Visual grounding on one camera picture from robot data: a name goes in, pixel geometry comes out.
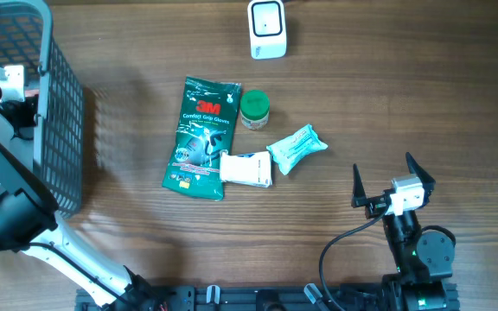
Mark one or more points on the light blue tissue packet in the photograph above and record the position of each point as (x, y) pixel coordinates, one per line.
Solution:
(288, 152)

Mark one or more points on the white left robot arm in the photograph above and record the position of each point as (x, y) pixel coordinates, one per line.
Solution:
(31, 224)

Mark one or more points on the white barcode scanner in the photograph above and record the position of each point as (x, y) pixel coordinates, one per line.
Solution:
(267, 29)

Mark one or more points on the white blue packet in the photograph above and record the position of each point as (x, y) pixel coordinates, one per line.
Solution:
(253, 169)

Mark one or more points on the green 3M gloves packet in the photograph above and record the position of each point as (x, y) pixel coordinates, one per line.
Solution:
(204, 131)

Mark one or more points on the grey plastic basket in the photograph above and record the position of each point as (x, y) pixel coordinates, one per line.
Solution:
(26, 38)

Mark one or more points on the red white small packet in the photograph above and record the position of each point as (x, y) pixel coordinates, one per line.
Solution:
(31, 93)

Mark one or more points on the green lid jar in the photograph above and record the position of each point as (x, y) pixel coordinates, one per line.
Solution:
(254, 109)

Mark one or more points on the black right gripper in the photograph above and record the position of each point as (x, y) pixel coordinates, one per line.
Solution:
(414, 168)

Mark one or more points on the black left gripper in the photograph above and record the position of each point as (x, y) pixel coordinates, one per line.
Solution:
(33, 105)

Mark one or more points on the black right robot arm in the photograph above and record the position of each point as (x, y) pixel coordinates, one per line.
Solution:
(423, 255)

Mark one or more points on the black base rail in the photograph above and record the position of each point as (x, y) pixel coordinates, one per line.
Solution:
(362, 296)

